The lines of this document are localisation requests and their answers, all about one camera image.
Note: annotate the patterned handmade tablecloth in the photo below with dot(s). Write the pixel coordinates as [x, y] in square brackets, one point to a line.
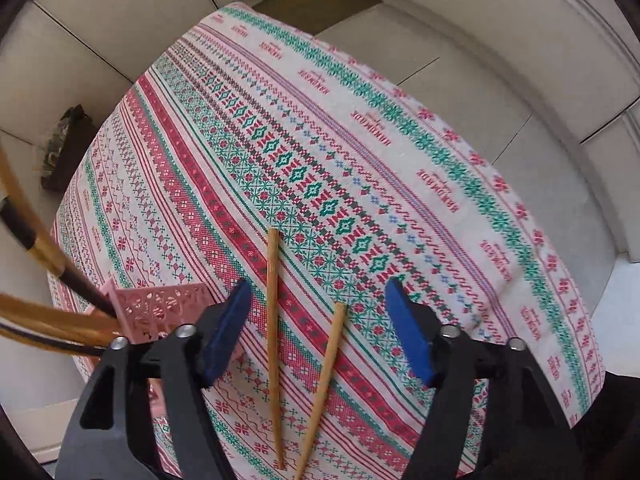
[246, 124]

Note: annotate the dark trash bin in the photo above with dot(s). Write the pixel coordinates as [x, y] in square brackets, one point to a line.
[65, 149]

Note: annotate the wooden chopstick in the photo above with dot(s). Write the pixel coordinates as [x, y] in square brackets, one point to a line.
[272, 308]
[12, 188]
[30, 315]
[322, 388]
[99, 333]

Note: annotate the black chopstick gold band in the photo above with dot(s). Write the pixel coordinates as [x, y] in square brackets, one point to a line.
[51, 258]

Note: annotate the pink perforated utensil basket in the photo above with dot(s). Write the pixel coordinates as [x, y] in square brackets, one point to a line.
[150, 313]

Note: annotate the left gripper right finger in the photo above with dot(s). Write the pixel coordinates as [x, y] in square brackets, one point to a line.
[525, 435]

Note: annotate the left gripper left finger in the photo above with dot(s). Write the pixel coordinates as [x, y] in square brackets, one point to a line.
[111, 435]

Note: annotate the brown floor mat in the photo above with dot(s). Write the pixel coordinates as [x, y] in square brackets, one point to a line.
[312, 16]

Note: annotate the long black chopstick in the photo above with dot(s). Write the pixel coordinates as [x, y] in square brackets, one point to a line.
[49, 344]

